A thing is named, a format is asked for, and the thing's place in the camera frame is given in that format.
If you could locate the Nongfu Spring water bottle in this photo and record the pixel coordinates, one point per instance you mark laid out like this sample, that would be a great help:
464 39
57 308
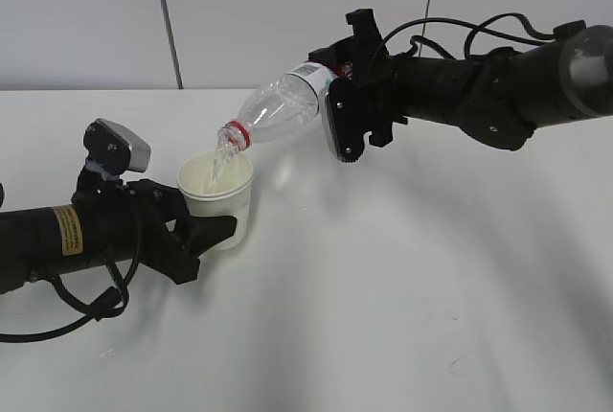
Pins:
278 108

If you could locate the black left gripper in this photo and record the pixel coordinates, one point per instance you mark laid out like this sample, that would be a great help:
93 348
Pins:
121 221

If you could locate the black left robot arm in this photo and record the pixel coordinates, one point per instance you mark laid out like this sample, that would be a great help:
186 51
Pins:
41 242

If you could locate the white paper cup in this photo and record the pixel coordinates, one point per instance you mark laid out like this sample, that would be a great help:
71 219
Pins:
229 195

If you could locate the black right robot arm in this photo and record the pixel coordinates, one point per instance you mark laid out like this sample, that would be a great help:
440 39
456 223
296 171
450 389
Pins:
498 99

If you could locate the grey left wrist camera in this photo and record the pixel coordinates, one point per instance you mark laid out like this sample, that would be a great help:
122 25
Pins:
115 149

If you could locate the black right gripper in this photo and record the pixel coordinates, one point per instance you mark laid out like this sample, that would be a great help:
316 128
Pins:
357 107

